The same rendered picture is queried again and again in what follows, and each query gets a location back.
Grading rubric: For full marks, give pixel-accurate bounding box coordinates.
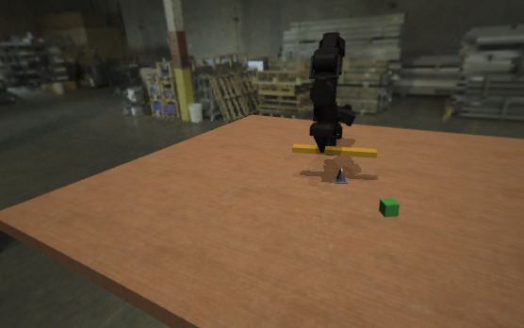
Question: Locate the yellow bar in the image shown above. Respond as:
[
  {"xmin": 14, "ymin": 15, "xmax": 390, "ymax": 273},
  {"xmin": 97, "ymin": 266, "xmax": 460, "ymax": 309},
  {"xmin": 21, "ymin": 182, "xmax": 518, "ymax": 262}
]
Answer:
[{"xmin": 292, "ymin": 144, "xmax": 378, "ymax": 158}]

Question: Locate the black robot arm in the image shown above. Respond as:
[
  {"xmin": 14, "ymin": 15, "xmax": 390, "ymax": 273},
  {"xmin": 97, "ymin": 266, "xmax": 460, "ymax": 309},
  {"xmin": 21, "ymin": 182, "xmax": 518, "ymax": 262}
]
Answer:
[{"xmin": 309, "ymin": 32, "xmax": 355, "ymax": 147}]

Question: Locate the green cube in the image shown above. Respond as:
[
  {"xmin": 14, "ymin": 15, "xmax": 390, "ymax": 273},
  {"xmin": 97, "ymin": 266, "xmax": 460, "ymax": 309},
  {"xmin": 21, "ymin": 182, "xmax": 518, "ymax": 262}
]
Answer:
[{"xmin": 379, "ymin": 198, "xmax": 400, "ymax": 217}]

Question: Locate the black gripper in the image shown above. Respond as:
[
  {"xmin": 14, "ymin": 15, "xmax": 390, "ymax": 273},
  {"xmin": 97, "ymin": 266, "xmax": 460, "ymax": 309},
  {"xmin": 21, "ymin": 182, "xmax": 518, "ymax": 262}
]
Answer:
[{"xmin": 309, "ymin": 99, "xmax": 335, "ymax": 153}]

